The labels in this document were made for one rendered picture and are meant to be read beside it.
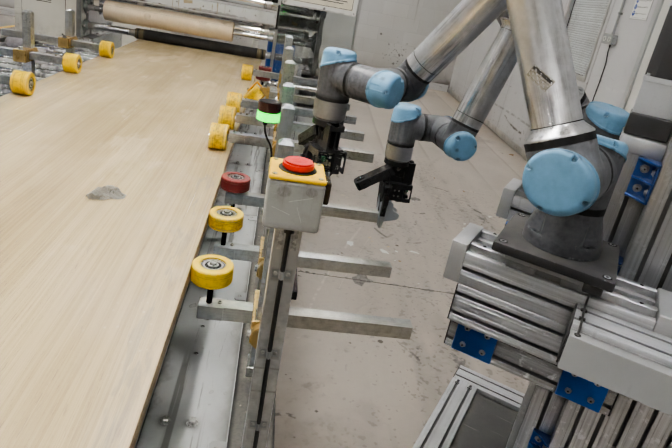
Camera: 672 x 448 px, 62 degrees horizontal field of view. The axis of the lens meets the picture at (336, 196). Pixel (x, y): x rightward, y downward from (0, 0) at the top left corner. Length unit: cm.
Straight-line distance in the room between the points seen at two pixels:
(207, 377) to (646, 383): 84
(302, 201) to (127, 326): 39
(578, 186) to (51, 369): 82
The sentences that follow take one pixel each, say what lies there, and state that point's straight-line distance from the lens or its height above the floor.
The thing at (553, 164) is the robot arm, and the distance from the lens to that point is 96.
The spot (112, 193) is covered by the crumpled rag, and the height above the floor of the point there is 91.
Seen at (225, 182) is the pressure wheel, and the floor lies 90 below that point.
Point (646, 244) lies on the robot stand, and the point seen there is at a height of 105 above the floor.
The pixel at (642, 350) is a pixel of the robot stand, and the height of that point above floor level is 96.
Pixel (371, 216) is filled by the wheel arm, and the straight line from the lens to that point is 159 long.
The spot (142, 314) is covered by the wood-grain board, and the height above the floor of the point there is 90.
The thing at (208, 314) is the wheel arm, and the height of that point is 80.
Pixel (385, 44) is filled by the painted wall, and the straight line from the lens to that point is 1020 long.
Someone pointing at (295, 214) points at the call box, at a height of 117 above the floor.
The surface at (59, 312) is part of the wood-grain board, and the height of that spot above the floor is 90.
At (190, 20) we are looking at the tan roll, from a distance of 378.
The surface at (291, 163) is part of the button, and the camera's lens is 67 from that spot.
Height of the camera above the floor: 144
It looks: 20 degrees down
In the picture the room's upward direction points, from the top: 11 degrees clockwise
